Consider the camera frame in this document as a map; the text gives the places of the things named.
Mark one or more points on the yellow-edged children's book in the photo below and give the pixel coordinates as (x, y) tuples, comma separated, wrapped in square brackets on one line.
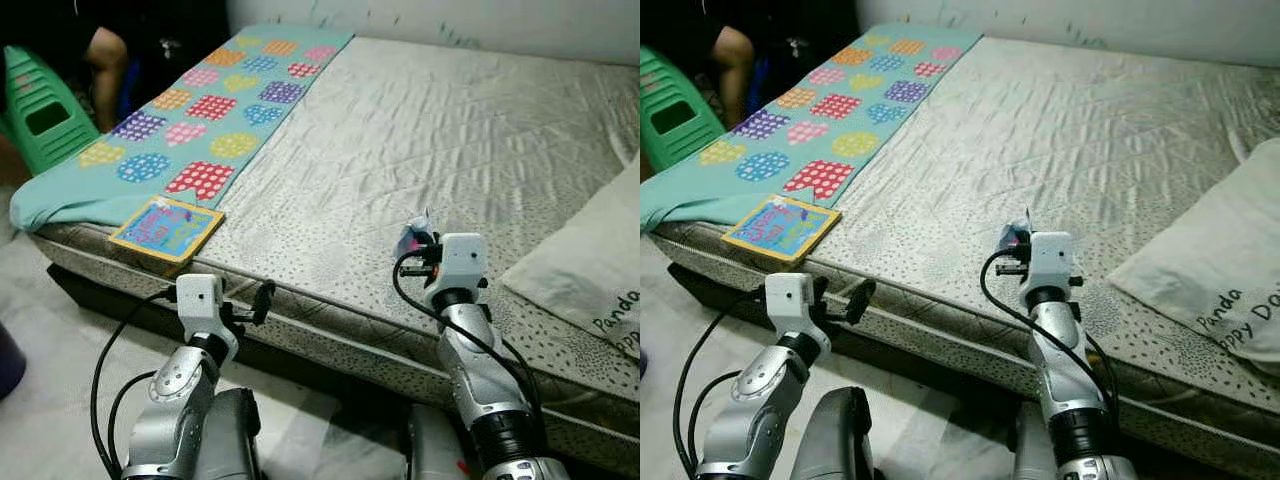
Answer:
[(165, 230), (780, 230)]

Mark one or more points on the white printed pillow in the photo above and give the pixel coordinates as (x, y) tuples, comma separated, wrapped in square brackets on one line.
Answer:
[(590, 260), (1220, 260)]

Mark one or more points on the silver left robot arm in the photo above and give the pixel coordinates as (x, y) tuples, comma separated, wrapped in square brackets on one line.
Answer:
[(175, 400), (755, 400)]

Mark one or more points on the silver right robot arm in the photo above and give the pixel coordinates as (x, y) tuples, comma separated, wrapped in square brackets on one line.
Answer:
[(1065, 370), (480, 370)]

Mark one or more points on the black bed base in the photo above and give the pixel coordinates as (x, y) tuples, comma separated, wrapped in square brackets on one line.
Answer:
[(100, 300), (715, 300)]

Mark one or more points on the grey quilted mattress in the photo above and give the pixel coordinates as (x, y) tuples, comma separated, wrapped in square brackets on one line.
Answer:
[(1040, 150), (400, 150)]

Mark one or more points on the grey robot left leg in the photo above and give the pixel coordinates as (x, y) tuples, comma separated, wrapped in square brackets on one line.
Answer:
[(230, 440), (835, 440)]

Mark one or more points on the grey robot leg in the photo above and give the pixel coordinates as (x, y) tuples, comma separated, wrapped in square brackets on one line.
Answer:
[(835, 440), (1035, 450), (230, 440), (435, 450)]

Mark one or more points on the teal blanket with coloured shapes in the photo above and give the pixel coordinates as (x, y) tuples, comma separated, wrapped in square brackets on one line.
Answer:
[(215, 145), (835, 145)]

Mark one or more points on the grey robot right leg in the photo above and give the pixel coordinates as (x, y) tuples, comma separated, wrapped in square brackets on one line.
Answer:
[(435, 450), (1035, 450)]

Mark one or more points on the black bag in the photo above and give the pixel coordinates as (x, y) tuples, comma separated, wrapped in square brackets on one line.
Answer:
[(800, 60), (170, 60)]

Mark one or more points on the purple plastic bucket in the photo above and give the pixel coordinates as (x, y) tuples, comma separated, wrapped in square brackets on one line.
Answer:
[(10, 360)]

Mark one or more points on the green plastic stool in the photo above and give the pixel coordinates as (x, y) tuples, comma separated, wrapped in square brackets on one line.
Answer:
[(30, 80), (665, 85)]

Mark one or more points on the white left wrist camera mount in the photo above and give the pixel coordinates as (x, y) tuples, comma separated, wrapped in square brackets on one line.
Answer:
[(200, 298), (790, 295)]

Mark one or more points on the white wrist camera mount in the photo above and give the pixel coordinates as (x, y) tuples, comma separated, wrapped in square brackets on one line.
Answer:
[(1050, 258), (460, 260), (200, 298), (790, 295)]

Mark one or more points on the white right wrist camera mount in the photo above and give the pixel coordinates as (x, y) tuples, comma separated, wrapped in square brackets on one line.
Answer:
[(1050, 258), (460, 260)]

